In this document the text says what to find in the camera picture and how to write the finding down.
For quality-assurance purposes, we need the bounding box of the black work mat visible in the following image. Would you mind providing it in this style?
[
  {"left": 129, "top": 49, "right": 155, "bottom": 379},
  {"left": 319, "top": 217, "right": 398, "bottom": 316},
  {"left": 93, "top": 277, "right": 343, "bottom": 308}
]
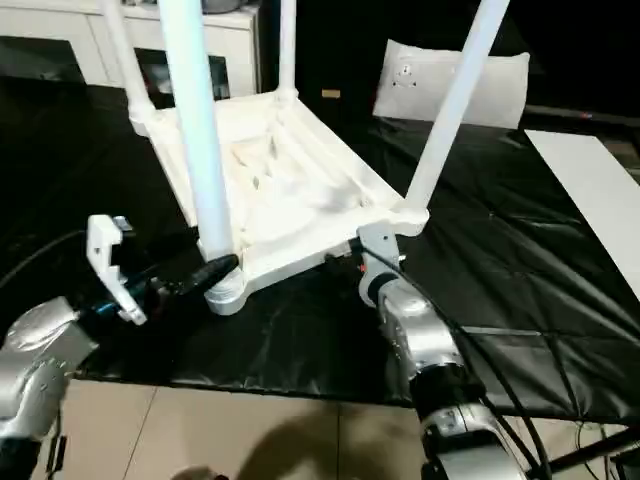
[{"left": 0, "top": 74, "right": 640, "bottom": 410}]

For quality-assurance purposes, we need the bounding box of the black tall cabinet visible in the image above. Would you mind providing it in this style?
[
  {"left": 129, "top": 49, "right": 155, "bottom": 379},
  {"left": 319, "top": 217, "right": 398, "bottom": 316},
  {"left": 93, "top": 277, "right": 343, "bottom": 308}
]
[{"left": 259, "top": 0, "right": 394, "bottom": 119}]

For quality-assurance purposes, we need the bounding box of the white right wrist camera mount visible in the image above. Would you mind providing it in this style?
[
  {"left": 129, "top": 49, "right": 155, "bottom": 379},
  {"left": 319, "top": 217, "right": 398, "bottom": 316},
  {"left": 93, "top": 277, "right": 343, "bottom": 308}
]
[{"left": 356, "top": 223, "right": 402, "bottom": 307}]

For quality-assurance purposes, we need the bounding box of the black bar red light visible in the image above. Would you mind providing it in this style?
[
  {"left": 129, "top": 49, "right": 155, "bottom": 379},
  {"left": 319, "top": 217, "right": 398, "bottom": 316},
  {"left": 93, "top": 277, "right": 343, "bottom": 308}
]
[{"left": 521, "top": 106, "right": 640, "bottom": 125}]

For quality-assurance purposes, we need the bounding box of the white flat board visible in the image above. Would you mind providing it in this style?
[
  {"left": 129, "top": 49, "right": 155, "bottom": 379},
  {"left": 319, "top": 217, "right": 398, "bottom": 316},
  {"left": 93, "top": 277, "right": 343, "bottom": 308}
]
[{"left": 522, "top": 128, "right": 640, "bottom": 282}]

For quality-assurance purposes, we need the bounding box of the grey bag black handle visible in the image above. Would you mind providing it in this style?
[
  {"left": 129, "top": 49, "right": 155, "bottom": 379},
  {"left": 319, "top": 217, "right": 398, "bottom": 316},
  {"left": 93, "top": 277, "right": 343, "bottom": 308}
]
[{"left": 206, "top": 0, "right": 262, "bottom": 15}]

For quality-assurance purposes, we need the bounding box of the black tripod leg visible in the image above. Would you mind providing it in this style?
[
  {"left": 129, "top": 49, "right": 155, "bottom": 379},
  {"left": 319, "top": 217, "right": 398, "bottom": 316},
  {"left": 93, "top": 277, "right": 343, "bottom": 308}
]
[{"left": 548, "top": 426, "right": 640, "bottom": 467}]

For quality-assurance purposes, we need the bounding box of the white glass-door cabinet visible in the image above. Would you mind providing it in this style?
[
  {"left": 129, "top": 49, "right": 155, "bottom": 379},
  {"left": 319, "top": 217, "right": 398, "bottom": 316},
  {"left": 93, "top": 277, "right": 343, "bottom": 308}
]
[{"left": 0, "top": 8, "right": 265, "bottom": 102}]

